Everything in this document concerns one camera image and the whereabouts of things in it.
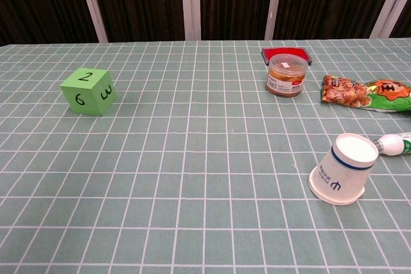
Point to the green checkered tablecloth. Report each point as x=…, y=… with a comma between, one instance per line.
x=199, y=165

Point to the white frame post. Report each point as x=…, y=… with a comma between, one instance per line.
x=190, y=1
x=93, y=4
x=390, y=4
x=274, y=1

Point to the white and green tube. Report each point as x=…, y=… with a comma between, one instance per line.
x=394, y=145

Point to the green snack bag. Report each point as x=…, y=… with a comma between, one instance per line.
x=369, y=92

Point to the green numbered foam die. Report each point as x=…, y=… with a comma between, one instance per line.
x=86, y=100

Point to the clear plastic jar with snacks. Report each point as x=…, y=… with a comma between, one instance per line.
x=285, y=78

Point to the white paper cup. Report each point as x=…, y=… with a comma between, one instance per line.
x=343, y=171

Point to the red ink pad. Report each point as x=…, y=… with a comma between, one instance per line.
x=284, y=51

